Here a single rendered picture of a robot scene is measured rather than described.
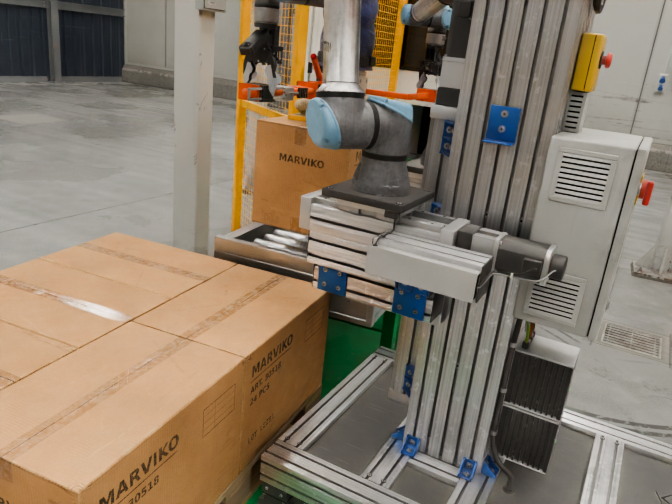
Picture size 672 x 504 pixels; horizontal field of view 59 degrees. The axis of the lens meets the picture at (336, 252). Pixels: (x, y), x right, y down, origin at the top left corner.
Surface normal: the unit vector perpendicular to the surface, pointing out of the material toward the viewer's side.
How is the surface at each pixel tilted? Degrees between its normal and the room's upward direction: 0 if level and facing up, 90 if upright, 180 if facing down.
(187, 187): 90
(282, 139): 90
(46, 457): 0
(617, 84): 90
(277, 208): 90
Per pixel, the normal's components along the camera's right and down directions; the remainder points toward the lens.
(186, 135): -0.40, 0.25
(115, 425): 0.10, -0.94
